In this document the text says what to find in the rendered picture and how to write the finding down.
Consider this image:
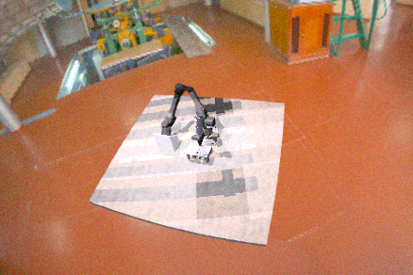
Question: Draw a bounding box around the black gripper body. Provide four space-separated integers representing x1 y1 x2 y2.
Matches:
191 124 206 140

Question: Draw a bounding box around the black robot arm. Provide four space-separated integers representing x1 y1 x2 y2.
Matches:
161 83 216 137

